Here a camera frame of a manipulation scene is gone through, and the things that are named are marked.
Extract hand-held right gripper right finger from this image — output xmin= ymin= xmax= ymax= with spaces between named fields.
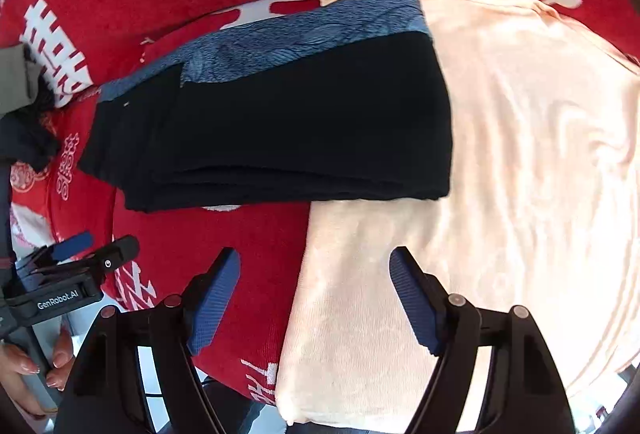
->
xmin=389 ymin=245 xmax=576 ymax=434

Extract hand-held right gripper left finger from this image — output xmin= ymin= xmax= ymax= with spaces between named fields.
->
xmin=52 ymin=247 xmax=242 ymax=434

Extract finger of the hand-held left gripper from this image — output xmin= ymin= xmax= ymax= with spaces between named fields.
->
xmin=14 ymin=230 xmax=95 ymax=277
xmin=30 ymin=235 xmax=140 ymax=287

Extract black pants with blue trim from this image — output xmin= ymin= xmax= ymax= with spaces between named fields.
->
xmin=77 ymin=0 xmax=454 ymax=214

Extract person's left hand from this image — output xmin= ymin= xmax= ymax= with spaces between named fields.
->
xmin=0 ymin=329 xmax=76 ymax=417

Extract person's legs in jeans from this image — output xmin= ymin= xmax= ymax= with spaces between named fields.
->
xmin=197 ymin=376 xmax=268 ymax=434

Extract dark navy cloth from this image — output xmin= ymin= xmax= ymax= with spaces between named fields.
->
xmin=0 ymin=102 xmax=62 ymax=173

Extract olive folded cloth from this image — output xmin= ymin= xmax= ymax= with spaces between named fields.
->
xmin=0 ymin=43 xmax=47 ymax=114

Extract cream cloth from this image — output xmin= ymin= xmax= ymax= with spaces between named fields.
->
xmin=275 ymin=0 xmax=640 ymax=431

